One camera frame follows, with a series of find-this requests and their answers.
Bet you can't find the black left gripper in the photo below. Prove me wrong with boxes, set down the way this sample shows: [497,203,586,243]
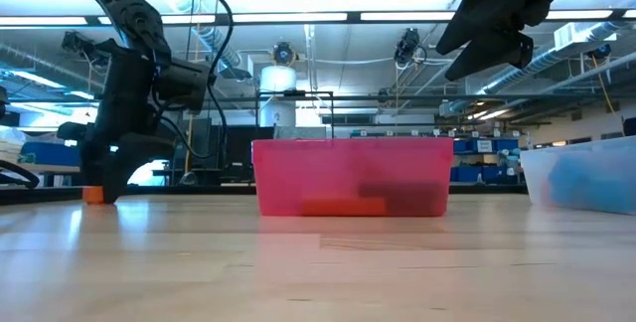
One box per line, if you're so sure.
[56,37,177,206]

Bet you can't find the small orange block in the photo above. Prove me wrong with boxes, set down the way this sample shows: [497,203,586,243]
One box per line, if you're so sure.
[81,186,106,206]

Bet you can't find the medium blue block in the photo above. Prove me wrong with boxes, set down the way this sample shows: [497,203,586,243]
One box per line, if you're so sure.
[549,155,636,214]

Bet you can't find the blue drum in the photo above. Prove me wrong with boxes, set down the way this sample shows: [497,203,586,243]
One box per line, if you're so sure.
[19,141,83,167]

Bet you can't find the background work table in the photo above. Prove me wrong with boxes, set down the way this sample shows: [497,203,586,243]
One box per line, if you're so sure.
[14,161,85,187]

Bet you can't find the white bag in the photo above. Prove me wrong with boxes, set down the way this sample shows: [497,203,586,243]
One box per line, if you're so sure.
[27,130,66,145]

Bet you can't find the white stacked boxes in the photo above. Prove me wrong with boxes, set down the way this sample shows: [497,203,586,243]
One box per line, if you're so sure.
[0,127,25,164]

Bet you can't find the shelf rack with blue bins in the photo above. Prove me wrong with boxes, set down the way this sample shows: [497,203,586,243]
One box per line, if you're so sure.
[350,129,522,184]

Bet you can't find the black equipment cabinet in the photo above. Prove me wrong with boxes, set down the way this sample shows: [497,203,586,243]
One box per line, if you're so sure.
[150,112,275,187]

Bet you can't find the clear translucent plastic bin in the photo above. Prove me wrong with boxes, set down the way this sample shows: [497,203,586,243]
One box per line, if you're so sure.
[519,135,636,216]

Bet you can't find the white cylindrical tank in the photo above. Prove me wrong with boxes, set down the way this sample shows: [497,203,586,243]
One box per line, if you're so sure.
[259,66,298,128]

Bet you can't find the red translucent plastic bin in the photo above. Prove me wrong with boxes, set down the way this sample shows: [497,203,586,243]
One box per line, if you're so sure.
[250,137,455,219]

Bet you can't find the black curved cable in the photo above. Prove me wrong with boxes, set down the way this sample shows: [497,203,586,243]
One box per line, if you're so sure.
[0,159,41,189]

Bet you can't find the black hanging cord reel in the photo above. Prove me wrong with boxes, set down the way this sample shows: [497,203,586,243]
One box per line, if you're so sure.
[271,41,298,67]
[394,27,428,69]
[61,30,108,65]

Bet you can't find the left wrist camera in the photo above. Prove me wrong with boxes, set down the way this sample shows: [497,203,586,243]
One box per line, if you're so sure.
[157,58,218,114]

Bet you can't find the blue hanging cord reel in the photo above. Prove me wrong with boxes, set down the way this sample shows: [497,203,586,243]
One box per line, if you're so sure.
[587,43,613,61]

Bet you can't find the flexible silver duct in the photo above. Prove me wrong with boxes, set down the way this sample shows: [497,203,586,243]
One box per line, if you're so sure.
[191,24,253,81]

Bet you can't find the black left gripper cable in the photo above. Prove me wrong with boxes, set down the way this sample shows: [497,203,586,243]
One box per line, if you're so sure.
[133,0,237,162]

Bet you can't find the black metal stand frame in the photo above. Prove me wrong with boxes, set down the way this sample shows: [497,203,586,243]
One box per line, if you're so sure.
[254,89,336,140]

